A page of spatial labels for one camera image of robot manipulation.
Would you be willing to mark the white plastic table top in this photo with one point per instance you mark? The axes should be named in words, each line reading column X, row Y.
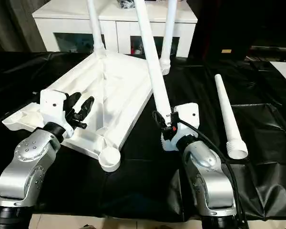
column 124, row 83

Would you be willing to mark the white plastic table leg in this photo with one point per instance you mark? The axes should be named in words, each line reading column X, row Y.
column 152, row 59
column 168, row 35
column 95, row 26
column 226, row 112

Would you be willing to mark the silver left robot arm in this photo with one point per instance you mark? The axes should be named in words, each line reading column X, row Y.
column 23, row 167

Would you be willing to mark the black mat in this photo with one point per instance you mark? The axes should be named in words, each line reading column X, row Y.
column 145, row 190

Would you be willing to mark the white cabinet with glass doors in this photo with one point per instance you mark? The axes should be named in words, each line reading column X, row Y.
column 66, row 21

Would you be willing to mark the black speaker with yellow label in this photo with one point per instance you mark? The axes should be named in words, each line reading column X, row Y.
column 226, row 50

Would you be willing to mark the grey curtain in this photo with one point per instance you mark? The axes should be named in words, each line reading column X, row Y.
column 14, row 23

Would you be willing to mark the white side table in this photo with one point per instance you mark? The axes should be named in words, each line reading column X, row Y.
column 284, row 71

